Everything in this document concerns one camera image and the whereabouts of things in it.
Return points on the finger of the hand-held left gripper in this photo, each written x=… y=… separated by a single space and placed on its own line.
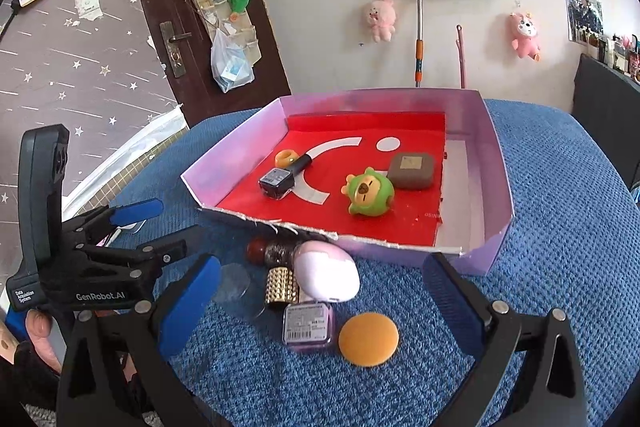
x=170 y=247
x=135 y=213

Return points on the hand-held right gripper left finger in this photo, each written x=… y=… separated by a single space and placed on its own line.
x=190 y=302

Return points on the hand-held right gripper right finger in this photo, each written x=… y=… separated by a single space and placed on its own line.
x=452 y=302

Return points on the clear plastic cup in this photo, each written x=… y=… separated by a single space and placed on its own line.
x=232 y=284

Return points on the gold studded cap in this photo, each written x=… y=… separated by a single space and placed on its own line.
x=280 y=287

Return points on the orange round lid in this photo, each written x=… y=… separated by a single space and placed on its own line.
x=367 y=339

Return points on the pink nail polish bottle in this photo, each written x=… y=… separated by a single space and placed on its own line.
x=307 y=324

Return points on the dark nail polish bottle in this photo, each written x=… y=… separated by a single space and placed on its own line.
x=275 y=182

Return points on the green capybara toy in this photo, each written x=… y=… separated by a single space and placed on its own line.
x=372 y=197

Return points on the brown square case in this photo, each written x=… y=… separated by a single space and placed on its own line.
x=410 y=174

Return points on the purple cardboard box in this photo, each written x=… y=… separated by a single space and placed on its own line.
x=480 y=167

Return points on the person's left hand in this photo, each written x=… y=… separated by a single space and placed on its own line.
x=40 y=324

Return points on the white square device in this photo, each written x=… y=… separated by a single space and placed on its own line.
x=131 y=227

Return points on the white plastic sheet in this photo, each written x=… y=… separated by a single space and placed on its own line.
x=140 y=142

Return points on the blue textured blanket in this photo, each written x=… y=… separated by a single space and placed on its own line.
x=550 y=282

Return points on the glitter bottle with red cap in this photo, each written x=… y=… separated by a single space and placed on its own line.
x=280 y=252

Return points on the white egg-shaped case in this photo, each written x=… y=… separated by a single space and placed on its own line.
x=325 y=274

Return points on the clear plastic bag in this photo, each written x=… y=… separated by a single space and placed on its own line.
x=230 y=67

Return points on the red printed box liner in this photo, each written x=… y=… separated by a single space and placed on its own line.
x=410 y=127

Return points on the pink hook stick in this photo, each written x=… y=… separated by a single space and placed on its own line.
x=461 y=62

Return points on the dark cloth covered table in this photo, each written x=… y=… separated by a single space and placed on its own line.
x=600 y=97

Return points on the pink plush with white face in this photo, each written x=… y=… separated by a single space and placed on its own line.
x=525 y=37

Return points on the light pink pig plush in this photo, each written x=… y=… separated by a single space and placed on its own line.
x=380 y=19

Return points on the row of cosmetic bottles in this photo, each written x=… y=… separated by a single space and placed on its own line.
x=617 y=54

